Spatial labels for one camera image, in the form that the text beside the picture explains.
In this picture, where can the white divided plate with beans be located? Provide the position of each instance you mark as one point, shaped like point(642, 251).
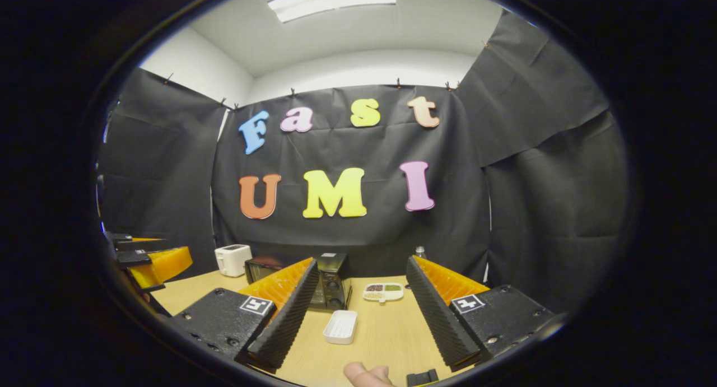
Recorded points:
point(383, 290)

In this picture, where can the white toaster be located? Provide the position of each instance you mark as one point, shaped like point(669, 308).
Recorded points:
point(232, 261)

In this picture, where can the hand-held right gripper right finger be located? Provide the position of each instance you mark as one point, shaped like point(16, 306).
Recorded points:
point(440, 320)

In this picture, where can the black electric oven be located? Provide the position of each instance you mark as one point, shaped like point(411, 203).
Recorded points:
point(333, 283)

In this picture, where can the white rectangular tray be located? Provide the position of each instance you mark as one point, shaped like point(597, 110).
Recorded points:
point(340, 326)

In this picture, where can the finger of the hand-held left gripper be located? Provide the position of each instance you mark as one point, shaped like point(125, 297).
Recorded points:
point(162, 264)
point(143, 245)

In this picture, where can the clear plastic water bottle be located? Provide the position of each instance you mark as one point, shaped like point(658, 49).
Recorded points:
point(420, 252)

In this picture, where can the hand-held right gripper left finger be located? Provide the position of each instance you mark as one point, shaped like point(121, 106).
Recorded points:
point(285, 320)

